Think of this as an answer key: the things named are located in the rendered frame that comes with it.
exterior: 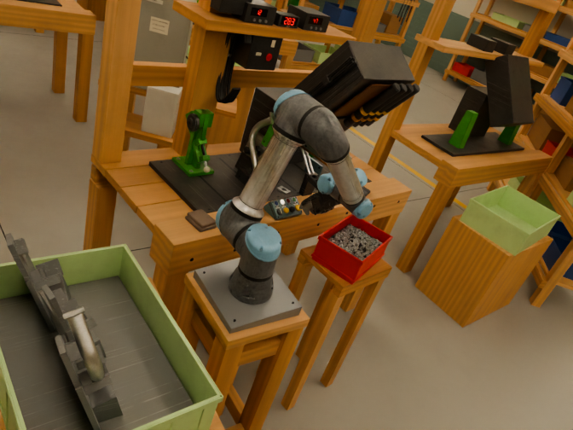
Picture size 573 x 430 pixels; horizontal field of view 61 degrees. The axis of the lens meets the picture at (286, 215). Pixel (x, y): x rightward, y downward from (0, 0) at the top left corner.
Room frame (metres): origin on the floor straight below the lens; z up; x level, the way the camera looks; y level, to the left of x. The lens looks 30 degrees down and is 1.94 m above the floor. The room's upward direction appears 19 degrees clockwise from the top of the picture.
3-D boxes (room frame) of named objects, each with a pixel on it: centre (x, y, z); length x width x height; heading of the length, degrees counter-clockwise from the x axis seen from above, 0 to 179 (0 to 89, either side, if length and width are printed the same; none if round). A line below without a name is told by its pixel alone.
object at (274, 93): (2.33, 0.17, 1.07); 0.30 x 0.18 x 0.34; 141
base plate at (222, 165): (2.16, 0.13, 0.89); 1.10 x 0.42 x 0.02; 141
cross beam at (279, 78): (2.40, 0.42, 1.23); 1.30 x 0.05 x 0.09; 141
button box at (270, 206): (1.83, 0.02, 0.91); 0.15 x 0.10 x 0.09; 141
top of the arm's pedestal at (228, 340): (1.29, 0.04, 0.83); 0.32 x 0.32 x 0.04; 43
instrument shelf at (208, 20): (2.33, 0.33, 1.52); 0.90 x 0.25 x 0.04; 141
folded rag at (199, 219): (1.54, 0.30, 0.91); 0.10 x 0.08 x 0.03; 55
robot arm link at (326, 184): (1.63, -0.14, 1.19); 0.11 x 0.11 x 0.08; 47
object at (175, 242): (1.99, -0.09, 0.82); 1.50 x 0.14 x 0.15; 141
